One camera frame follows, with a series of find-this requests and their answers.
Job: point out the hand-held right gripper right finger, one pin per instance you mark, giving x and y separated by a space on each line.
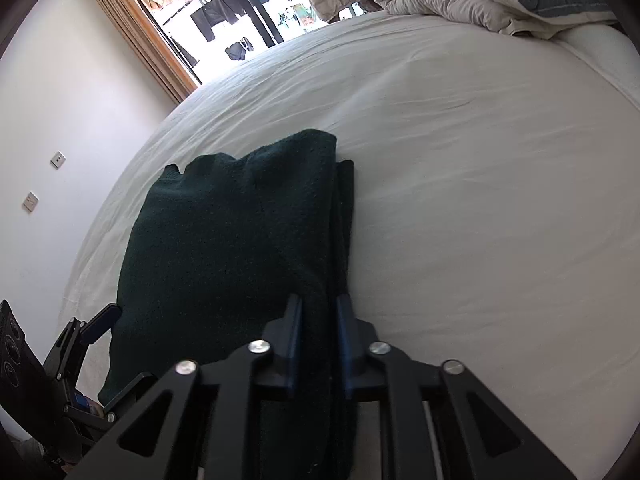
342 345

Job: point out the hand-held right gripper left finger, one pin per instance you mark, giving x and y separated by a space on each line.
297 345

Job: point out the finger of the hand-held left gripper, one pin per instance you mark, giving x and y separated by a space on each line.
100 322
130 385

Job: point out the dark green knit sweater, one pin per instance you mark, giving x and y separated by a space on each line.
225 235

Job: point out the white bed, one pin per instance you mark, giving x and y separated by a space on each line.
475 185

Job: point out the tan curtain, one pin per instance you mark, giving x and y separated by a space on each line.
145 40

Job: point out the hanging black garment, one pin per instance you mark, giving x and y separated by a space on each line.
212 17

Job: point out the white wall socket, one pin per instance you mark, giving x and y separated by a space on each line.
58 159
30 201

